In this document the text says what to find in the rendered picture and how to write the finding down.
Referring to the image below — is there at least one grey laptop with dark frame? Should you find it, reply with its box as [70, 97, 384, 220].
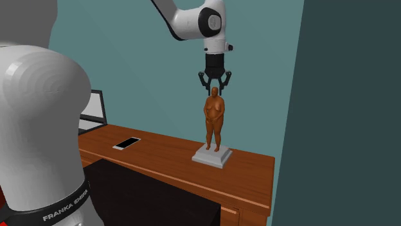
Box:
[78, 89, 109, 136]

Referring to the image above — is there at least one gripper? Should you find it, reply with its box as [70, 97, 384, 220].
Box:
[197, 53, 233, 96]

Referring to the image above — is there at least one brown wooden desk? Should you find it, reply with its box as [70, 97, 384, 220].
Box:
[78, 123, 276, 226]

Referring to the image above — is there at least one white phone with black screen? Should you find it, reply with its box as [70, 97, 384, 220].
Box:
[112, 136, 142, 151]

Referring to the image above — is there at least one brown figure on grey base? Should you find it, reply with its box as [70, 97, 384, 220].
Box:
[192, 87, 233, 170]

